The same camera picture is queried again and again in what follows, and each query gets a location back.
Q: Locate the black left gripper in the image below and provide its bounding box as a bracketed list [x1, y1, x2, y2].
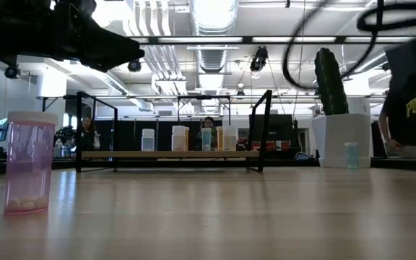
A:
[0, 14, 146, 73]

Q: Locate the clear medicine bottle white cap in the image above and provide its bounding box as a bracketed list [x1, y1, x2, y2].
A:
[171, 125, 188, 152]
[141, 128, 156, 152]

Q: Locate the pink medicine bottle white cap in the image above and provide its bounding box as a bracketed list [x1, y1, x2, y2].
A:
[4, 110, 59, 217]

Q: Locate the clear bottle with green label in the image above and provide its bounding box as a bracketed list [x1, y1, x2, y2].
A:
[222, 126, 238, 152]

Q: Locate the person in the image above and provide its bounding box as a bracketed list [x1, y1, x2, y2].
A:
[378, 74, 416, 161]
[196, 116, 219, 151]
[80, 116, 102, 151]

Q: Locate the black partition panel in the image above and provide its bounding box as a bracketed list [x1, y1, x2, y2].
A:
[91, 119, 202, 152]

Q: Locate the white angular plant pot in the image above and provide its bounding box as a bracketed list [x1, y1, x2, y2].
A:
[311, 113, 373, 169]

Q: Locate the lit computer monitor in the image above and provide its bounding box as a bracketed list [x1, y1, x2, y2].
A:
[0, 117, 9, 142]

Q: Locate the black computer monitor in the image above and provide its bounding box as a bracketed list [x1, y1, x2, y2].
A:
[248, 113, 294, 142]

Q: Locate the black ceiling camera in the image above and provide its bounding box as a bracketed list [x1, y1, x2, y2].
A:
[127, 59, 143, 73]
[4, 64, 21, 80]

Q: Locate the silver ceiling duct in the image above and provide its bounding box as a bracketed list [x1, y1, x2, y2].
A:
[188, 0, 240, 74]

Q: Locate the black background rig frame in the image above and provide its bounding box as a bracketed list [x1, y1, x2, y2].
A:
[176, 94, 233, 152]

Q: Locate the black frame wooden board shelf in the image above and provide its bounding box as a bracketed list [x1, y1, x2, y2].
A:
[74, 89, 273, 173]

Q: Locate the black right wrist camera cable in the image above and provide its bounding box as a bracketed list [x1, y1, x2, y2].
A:
[282, 0, 416, 91]

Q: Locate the black aluminium rig frame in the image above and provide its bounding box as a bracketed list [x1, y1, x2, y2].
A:
[0, 35, 416, 177]

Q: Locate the black overhead rig camera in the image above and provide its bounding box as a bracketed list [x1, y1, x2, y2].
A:
[248, 45, 269, 73]

